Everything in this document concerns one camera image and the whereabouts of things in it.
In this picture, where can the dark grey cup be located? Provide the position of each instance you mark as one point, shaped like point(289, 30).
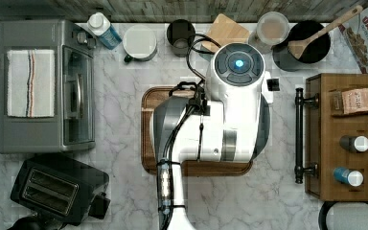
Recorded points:
point(180, 34)

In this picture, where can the pink packet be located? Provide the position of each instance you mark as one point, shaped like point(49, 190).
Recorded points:
point(355, 100)

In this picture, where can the wooden drawer cabinet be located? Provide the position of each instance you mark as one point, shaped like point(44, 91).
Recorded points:
point(323, 131)

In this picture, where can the glass jar with lid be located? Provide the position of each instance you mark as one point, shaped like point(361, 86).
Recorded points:
point(272, 29)

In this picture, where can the wooden spoon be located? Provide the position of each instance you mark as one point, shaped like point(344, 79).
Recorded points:
point(298, 47)

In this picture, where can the black pot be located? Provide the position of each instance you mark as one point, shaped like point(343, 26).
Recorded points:
point(315, 52)

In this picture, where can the dark shaker white cap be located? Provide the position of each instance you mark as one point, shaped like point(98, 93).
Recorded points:
point(354, 143)

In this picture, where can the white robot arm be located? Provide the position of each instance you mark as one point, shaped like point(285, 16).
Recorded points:
point(226, 120)

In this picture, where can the black rimmed white plate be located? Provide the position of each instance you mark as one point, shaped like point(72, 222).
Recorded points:
point(335, 215)

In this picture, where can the black drawer handle bar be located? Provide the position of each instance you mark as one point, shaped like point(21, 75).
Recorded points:
point(300, 170)

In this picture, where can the blue shaker white cap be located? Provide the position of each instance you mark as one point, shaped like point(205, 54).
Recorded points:
point(346, 176)

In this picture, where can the grey toaster oven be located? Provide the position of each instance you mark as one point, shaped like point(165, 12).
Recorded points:
point(72, 127)

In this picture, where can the white striped dish towel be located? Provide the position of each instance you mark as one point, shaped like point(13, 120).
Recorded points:
point(31, 83)

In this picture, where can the black two-slot toaster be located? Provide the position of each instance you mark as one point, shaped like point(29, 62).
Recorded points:
point(62, 188)

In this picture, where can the wooden cutting board tray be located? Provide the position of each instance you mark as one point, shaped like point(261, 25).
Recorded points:
point(150, 100)

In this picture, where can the white lidded mug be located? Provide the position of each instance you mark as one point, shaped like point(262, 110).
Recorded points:
point(140, 43)

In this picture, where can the blue bottle with white cap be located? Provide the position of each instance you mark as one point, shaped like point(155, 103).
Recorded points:
point(101, 27)

